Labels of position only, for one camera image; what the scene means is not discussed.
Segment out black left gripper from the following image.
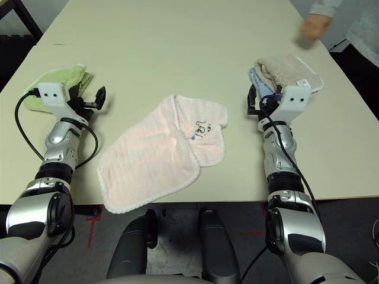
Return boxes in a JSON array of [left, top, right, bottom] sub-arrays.
[[68, 84, 107, 121]]

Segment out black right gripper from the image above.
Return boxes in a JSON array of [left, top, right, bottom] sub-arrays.
[[247, 83, 284, 120]]

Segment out pink terry towel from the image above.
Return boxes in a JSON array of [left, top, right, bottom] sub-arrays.
[[97, 93, 229, 215]]

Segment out light blue terry towel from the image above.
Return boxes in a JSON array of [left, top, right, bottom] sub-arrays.
[[248, 67, 278, 97]]

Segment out green terry towel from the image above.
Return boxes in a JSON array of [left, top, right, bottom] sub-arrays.
[[23, 64, 94, 113]]

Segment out beige terry towel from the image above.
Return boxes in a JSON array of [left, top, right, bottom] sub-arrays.
[[254, 53, 325, 94]]

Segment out bystander bare hand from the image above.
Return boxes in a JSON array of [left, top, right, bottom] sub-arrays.
[[299, 14, 332, 41]]

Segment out black foam floor mats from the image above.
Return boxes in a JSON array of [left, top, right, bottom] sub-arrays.
[[0, 34, 36, 89]]

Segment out grey robot right leg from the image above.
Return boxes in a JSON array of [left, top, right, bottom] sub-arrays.
[[198, 209, 240, 284]]

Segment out grey robot leg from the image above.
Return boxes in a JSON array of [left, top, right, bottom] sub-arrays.
[[106, 208, 158, 280], [198, 209, 240, 284]]

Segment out grey robot left leg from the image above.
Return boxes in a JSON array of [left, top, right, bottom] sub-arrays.
[[106, 208, 158, 280]]

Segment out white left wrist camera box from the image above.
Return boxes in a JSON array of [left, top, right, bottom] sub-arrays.
[[37, 82, 89, 124]]

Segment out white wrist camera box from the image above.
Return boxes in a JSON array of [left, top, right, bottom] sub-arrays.
[[37, 82, 89, 124], [258, 85, 311, 125]]

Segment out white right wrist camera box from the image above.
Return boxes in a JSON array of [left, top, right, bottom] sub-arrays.
[[258, 85, 311, 125]]

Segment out black left wrist camera cable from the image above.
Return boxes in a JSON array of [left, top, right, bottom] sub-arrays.
[[15, 91, 99, 170]]

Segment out side table with black frame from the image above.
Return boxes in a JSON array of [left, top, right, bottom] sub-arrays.
[[0, 0, 44, 38]]

